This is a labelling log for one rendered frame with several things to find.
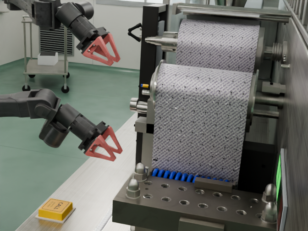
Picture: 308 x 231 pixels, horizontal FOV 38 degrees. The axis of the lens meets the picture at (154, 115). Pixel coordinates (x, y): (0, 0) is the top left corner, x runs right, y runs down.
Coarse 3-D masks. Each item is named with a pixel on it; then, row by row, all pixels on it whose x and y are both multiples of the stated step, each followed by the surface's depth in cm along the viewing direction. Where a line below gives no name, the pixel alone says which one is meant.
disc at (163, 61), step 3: (162, 60) 118; (165, 60) 122; (159, 63) 117; (162, 63) 118; (165, 63) 122; (159, 66) 116; (159, 69) 116; (156, 72) 115; (156, 75) 115; (156, 78) 114; (156, 81) 114; (156, 84) 115; (156, 87) 115; (153, 99) 116
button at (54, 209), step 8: (48, 200) 124; (56, 200) 124; (40, 208) 120; (48, 208) 120; (56, 208) 120; (64, 208) 121; (40, 216) 120; (48, 216) 119; (56, 216) 119; (64, 216) 120
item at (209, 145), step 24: (168, 120) 117; (192, 120) 115; (216, 120) 114; (240, 120) 112; (168, 144) 119; (192, 144) 117; (216, 144) 116; (240, 144) 114; (168, 168) 121; (192, 168) 119; (216, 168) 118
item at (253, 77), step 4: (156, 68) 118; (252, 76) 114; (252, 80) 112; (152, 84) 116; (252, 84) 111; (152, 88) 116; (252, 88) 111; (152, 92) 117; (252, 92) 111; (152, 96) 117; (252, 96) 111; (152, 100) 118; (248, 100) 111; (252, 100) 111; (248, 104) 111; (248, 108) 112; (248, 112) 112; (248, 116) 114
